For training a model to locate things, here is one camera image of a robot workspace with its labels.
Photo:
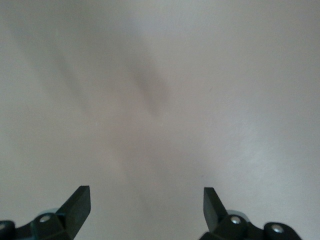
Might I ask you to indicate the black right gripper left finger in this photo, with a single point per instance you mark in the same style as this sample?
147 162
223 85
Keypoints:
75 210

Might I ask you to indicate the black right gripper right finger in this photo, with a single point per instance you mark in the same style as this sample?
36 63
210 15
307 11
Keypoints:
215 215

